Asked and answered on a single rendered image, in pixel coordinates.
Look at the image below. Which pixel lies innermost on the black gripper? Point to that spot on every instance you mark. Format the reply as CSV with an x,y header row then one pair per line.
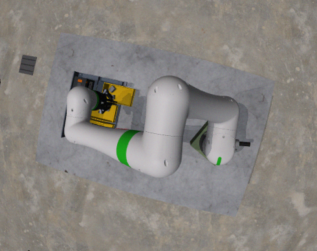
x,y
109,104

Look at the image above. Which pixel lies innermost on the dark blue-grey metal shelf rack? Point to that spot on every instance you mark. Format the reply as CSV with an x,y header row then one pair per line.
x,y
97,86

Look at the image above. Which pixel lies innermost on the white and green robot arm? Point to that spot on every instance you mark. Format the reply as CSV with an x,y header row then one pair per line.
x,y
158,151

